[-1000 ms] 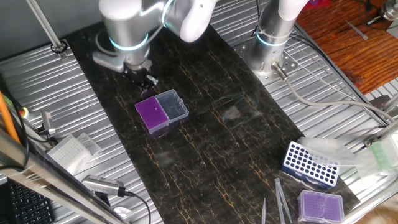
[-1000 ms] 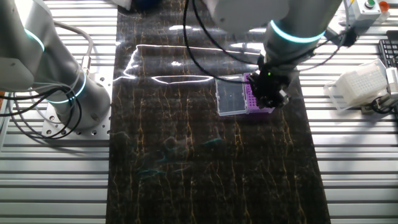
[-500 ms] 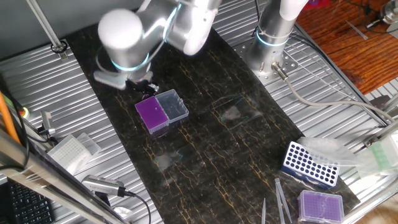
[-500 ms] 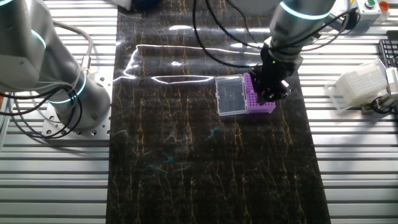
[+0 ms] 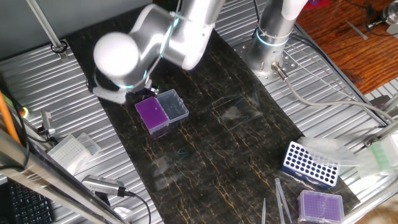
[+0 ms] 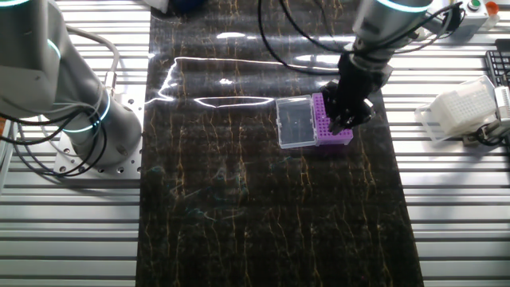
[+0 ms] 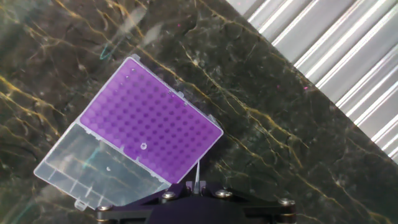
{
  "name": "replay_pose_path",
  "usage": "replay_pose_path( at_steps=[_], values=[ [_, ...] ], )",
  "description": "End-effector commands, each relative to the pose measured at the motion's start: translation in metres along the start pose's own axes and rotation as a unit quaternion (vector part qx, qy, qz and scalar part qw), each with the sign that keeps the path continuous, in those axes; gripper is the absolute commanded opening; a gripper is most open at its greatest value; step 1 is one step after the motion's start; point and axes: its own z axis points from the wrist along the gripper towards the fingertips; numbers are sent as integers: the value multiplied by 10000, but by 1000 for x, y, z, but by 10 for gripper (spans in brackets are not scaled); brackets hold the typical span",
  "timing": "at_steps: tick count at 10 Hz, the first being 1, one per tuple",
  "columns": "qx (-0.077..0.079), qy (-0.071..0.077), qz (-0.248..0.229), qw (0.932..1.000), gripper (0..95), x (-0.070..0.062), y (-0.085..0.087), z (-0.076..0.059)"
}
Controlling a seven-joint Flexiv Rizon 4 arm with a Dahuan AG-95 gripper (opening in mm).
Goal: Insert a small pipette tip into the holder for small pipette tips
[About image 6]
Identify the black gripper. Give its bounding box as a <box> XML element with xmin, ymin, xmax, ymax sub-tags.
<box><xmin>320</xmin><ymin>51</ymin><xmax>394</xmax><ymax>136</ymax></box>

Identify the purple pipette tip holder box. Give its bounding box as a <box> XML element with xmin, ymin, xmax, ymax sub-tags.
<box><xmin>275</xmin><ymin>92</ymin><xmax>355</xmax><ymax>151</ymax></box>

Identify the white pipette tip box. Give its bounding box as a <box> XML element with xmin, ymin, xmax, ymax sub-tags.
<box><xmin>414</xmin><ymin>74</ymin><xmax>499</xmax><ymax>143</ymax></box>

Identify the dark marble pattern mat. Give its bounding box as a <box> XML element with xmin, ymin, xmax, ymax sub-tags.
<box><xmin>135</xmin><ymin>0</ymin><xmax>426</xmax><ymax>287</ymax></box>

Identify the grey green button box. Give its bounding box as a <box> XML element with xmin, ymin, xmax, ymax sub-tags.
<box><xmin>449</xmin><ymin>0</ymin><xmax>490</xmax><ymax>41</ymax></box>

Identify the black keyboard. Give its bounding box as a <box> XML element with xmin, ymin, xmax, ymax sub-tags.
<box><xmin>484</xmin><ymin>38</ymin><xmax>510</xmax><ymax>87</ymax></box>

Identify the orange capped white object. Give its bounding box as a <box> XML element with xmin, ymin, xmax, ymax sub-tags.
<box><xmin>484</xmin><ymin>1</ymin><xmax>501</xmax><ymax>31</ymax></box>

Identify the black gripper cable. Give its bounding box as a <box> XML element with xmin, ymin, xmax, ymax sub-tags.
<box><xmin>257</xmin><ymin>0</ymin><xmax>463</xmax><ymax>77</ymax></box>

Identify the black coiled cable bundle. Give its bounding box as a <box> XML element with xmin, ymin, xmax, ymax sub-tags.
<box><xmin>442</xmin><ymin>4</ymin><xmax>466</xmax><ymax>33</ymax></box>

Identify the black cable loop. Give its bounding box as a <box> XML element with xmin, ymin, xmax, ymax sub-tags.
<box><xmin>474</xmin><ymin>126</ymin><xmax>498</xmax><ymax>147</ymax></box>

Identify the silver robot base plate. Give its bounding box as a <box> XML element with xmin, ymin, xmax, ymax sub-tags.
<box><xmin>53</xmin><ymin>85</ymin><xmax>145</xmax><ymax>176</ymax></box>

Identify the grey hose cable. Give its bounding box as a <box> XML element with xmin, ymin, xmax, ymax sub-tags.
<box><xmin>65</xmin><ymin>26</ymin><xmax>120</xmax><ymax>96</ymax></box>

